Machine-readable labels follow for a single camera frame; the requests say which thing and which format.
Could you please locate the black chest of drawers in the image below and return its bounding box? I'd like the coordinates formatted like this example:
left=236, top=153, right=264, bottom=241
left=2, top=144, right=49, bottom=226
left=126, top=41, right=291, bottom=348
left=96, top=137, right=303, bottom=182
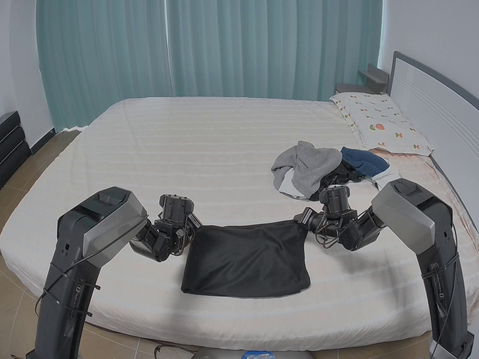
left=0, top=111, right=30, bottom=190

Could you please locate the white garment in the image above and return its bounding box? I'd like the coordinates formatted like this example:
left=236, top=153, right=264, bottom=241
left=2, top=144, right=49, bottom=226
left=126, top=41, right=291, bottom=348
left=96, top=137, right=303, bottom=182
left=371, top=165, right=402, bottom=190

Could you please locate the dark blue garment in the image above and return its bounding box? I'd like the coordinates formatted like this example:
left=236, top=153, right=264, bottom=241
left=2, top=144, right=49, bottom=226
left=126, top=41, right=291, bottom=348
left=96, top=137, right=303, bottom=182
left=340, top=146, right=390, bottom=179

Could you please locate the black cable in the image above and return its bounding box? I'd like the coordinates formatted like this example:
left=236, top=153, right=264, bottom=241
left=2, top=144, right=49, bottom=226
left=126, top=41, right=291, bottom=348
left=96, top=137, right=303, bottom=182
left=153, top=344, right=199, bottom=355

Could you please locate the grey knitted garment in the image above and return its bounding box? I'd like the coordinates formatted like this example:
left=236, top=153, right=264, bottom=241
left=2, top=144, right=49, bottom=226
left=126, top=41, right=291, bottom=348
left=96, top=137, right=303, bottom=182
left=270, top=141, right=343, bottom=201

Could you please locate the bed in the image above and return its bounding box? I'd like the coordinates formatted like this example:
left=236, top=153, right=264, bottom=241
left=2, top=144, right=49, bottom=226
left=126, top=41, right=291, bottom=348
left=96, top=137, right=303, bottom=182
left=0, top=50, right=479, bottom=352

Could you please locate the white printed pillow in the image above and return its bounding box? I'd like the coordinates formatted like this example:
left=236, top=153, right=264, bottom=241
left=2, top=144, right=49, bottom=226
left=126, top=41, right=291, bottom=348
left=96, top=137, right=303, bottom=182
left=329, top=92, right=435, bottom=157

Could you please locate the grey bedside table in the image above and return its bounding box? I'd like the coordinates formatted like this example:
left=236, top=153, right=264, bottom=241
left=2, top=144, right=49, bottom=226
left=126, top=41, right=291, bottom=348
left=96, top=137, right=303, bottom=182
left=336, top=64, right=390, bottom=96

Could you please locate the black shiny garment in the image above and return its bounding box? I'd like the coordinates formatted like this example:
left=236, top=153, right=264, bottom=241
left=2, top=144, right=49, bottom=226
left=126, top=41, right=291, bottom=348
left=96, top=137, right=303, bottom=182
left=319, top=161, right=366, bottom=191

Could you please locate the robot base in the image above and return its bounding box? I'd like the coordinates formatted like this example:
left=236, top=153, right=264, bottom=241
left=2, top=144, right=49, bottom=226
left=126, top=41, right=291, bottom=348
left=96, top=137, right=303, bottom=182
left=193, top=347, right=281, bottom=359

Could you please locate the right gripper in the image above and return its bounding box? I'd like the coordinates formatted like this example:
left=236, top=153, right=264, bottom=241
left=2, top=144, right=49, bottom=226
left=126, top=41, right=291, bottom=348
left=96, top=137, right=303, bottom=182
left=299, top=207, right=339, bottom=238

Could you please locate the black T-shirt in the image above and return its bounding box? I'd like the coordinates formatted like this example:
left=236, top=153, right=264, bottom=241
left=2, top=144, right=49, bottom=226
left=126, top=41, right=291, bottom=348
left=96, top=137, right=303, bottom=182
left=181, top=219, right=312, bottom=299

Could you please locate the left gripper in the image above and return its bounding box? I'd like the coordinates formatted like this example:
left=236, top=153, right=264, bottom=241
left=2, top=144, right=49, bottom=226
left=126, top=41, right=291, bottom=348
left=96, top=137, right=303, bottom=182
left=173, top=212, right=204, bottom=255

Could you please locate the blue-green curtain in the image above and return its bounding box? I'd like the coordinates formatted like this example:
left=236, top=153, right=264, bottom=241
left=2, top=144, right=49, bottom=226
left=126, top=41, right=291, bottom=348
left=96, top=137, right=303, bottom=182
left=165, top=0, right=385, bottom=102
left=35, top=0, right=174, bottom=132

